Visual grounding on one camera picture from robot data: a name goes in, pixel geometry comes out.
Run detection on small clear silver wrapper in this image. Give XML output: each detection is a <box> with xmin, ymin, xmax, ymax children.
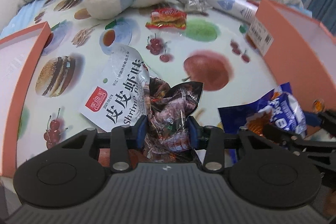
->
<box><xmin>176</xmin><ymin>0</ymin><xmax>213</xmax><ymax>16</ymax></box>

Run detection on yellow red cracker packet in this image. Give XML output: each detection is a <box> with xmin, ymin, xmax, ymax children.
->
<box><xmin>145</xmin><ymin>7</ymin><xmax>187</xmax><ymax>30</ymax></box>

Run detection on white shrimp snack packet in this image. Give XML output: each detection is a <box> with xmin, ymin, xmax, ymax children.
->
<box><xmin>80</xmin><ymin>44</ymin><xmax>203</xmax><ymax>162</ymax></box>

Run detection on pink storage box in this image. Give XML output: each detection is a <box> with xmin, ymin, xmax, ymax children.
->
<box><xmin>247</xmin><ymin>0</ymin><xmax>335</xmax><ymax>111</ymax></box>

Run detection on blue noodle snack packet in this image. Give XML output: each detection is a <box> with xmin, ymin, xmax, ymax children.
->
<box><xmin>217</xmin><ymin>82</ymin><xmax>308</xmax><ymax>164</ymax></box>

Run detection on white spray bottle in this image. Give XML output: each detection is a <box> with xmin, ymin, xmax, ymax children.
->
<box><xmin>200</xmin><ymin>0</ymin><xmax>257</xmax><ymax>23</ymax></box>

